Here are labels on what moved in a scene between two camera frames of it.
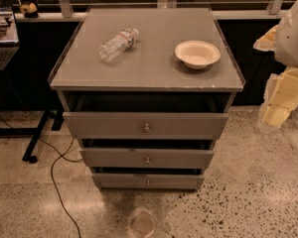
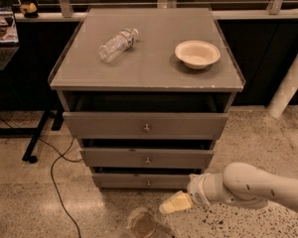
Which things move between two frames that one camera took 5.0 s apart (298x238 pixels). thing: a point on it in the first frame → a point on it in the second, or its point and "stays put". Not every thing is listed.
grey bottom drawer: (147, 181) stays put
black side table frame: (59, 119) stays put
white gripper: (293, 39) → (198, 189)
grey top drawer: (145, 126) stays put
